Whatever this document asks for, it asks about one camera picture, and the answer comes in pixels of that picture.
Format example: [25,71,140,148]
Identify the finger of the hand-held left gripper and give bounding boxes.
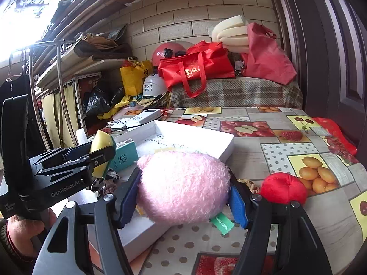
[30,143,94,167]
[32,146,116,177]

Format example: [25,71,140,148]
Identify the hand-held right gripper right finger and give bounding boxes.
[228,175,333,275]

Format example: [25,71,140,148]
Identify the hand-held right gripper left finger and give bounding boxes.
[32,166,143,275]

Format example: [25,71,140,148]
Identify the green yellow sponge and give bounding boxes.
[89,130,117,178]

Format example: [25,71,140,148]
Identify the black white patterned cloth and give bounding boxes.
[90,168,122,197]

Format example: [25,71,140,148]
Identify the pink plush toy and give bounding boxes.
[137,151,236,235]

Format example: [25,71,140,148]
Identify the white cardboard box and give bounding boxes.
[67,120,235,262]

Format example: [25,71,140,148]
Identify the person's left hand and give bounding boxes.
[6,208,58,253]

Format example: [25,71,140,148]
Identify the teal tissue pack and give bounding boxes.
[107,139,139,172]

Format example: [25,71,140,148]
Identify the white round device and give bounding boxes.
[107,119,128,129]

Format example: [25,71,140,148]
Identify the yellow curtain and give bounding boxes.
[40,84,83,149]

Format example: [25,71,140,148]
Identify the red plush toy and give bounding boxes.
[260,172,309,205]

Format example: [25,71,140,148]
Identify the black plastic bag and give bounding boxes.
[85,87,124,116]

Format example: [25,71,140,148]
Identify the white remote control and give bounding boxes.
[126,108,161,127]

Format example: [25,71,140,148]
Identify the fruit print tablecloth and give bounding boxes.
[95,107,367,275]

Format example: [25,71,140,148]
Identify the black hanging garment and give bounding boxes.
[0,74,48,161]

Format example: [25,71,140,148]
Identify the yellow bag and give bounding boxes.
[120,57,154,96]

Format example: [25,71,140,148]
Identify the white helmet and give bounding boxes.
[142,74,169,97]

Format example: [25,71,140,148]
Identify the wooden shelf boards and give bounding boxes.
[36,23,134,91]

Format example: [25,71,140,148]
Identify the plaid blanket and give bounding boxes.
[169,76,304,109]

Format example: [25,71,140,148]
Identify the red printed bag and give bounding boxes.
[312,117,358,157]

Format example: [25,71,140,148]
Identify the pink helmet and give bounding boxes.
[151,41,195,67]

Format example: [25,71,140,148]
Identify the red tote bag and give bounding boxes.
[158,41,236,98]

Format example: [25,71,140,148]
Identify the red plastic bag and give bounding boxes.
[241,22,297,86]

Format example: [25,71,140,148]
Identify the dark purple door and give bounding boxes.
[264,0,367,149]

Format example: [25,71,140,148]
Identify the cream foam rolls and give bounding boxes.
[211,15,250,53]

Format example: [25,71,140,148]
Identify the brown knotted rope toy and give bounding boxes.
[238,178,262,195]

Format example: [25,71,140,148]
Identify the metal clothes rail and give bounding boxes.
[7,38,86,149]

